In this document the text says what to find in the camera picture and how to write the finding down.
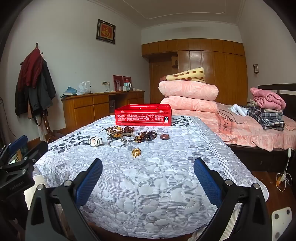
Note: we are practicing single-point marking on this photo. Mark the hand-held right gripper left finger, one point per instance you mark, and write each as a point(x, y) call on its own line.
point(90, 180)

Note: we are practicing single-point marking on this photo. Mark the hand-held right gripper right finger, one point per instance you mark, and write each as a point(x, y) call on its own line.
point(207, 183)

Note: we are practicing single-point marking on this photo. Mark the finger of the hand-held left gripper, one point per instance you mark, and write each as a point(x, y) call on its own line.
point(34, 151)
point(19, 143)

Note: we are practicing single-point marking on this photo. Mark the red tin box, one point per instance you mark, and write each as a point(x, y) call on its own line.
point(143, 115)

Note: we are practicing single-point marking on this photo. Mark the silver wristwatch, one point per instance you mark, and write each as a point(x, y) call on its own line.
point(94, 141)

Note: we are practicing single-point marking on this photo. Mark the silver bangle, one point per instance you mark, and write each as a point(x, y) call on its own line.
point(126, 134)
point(115, 146)

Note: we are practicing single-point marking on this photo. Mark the yellow and blue round pendant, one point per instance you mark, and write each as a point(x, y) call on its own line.
point(117, 136)

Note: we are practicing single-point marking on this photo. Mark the gold pendant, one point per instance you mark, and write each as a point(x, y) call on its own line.
point(136, 153)

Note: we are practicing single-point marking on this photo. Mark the dark hanging coats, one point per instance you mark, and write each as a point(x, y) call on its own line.
point(41, 92)

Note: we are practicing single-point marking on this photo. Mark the grey leaf-pattern quilted bedspread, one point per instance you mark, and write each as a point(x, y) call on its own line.
point(150, 185)

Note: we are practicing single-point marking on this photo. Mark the small brown round dish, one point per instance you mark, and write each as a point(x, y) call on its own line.
point(164, 137)

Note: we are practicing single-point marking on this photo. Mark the wooden sideboard desk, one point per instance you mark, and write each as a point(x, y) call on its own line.
point(85, 109)

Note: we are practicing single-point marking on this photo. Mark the teal cloth bundle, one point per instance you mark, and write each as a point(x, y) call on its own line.
point(69, 91)

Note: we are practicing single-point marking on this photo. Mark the dark red scarf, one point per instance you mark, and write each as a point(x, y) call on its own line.
point(30, 67)

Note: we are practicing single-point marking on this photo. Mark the white cloth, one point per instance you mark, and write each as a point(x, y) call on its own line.
point(238, 110)

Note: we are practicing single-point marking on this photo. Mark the folded pink quilt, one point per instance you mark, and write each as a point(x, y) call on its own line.
point(189, 105)
point(187, 90)

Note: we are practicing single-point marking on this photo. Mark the white plastic bag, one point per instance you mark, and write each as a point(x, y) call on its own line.
point(83, 88)

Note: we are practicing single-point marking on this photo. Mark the folded plaid clothes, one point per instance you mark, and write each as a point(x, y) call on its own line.
point(266, 118)

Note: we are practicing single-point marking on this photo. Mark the pink and white kettle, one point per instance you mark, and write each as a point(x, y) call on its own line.
point(127, 85)

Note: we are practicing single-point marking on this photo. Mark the folded pink garment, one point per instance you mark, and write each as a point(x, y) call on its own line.
point(268, 97)

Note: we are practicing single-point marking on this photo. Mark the yellow brown-spotted blanket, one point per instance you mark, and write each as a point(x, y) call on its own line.
point(187, 74)

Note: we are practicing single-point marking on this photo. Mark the wooden wardrobe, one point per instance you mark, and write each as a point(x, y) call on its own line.
point(219, 69)

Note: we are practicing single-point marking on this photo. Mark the dark wooden headboard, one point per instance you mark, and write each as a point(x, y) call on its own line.
point(289, 89)

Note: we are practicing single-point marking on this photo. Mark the dark bed frame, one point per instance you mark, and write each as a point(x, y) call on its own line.
point(254, 157)

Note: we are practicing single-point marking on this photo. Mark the red photo frame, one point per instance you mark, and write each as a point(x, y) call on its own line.
point(126, 77)
point(117, 82)

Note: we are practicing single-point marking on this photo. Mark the small wall-mounted device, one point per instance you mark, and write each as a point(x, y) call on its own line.
point(255, 68)

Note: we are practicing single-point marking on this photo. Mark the framed red wall picture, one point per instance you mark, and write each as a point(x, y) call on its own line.
point(106, 31)

